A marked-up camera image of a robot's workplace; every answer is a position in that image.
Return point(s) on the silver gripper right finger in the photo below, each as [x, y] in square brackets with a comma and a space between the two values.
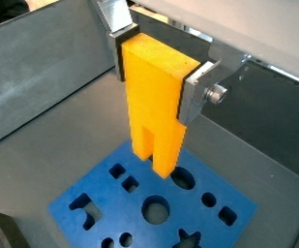
[201, 86]

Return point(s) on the black object bottom-left corner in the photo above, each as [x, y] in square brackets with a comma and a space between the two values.
[11, 236]

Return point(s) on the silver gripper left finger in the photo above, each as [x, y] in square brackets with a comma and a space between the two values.
[115, 17]

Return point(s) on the blue shape-sorting board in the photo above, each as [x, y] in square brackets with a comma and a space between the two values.
[121, 206]

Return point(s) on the yellow double-square peg block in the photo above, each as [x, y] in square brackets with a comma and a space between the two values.
[155, 68]

